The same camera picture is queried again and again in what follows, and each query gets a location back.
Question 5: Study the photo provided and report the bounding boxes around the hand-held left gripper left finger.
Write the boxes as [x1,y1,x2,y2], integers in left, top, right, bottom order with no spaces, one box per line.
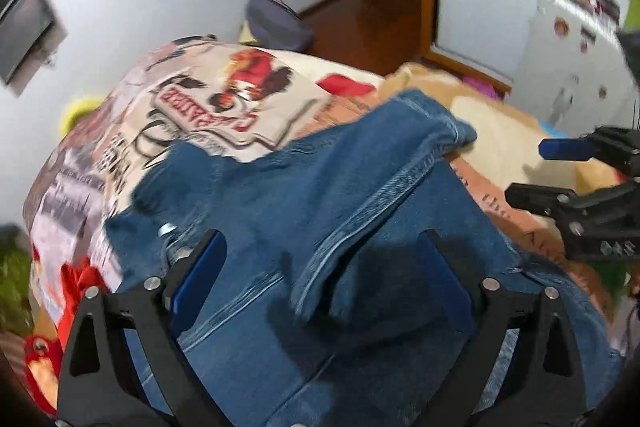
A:
[56,229,228,427]

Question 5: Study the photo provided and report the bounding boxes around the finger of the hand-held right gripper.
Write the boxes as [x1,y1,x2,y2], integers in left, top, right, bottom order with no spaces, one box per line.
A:
[538,134,601,164]
[504,183,585,222]

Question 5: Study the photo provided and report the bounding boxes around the yellow hoop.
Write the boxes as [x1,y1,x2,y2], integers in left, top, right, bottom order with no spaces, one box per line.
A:
[59,96,104,138]

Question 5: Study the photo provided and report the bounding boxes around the tan plush blanket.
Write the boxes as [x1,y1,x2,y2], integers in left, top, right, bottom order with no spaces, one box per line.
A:
[375,62,603,195]

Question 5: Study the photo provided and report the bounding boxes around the red cloth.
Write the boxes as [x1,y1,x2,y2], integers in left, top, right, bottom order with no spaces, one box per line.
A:
[316,74,372,98]

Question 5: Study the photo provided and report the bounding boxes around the white cabinet with stickers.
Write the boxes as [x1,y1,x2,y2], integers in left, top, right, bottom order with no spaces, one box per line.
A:
[510,0,640,138]

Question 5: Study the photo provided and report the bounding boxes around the wall-mounted black television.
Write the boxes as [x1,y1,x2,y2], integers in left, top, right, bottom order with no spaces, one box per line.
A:
[0,0,68,98]

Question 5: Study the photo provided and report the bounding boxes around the blue denim jeans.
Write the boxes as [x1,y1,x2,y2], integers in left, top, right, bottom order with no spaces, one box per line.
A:
[102,89,626,427]

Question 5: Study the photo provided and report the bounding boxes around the pink item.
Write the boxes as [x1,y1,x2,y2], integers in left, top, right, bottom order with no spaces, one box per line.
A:
[462,77,502,102]

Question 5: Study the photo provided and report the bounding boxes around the printed blanket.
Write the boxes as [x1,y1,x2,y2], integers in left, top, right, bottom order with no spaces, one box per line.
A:
[22,34,618,418]

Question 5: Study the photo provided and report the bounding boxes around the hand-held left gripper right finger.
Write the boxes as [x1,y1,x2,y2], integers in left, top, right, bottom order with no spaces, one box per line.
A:
[419,229,587,427]

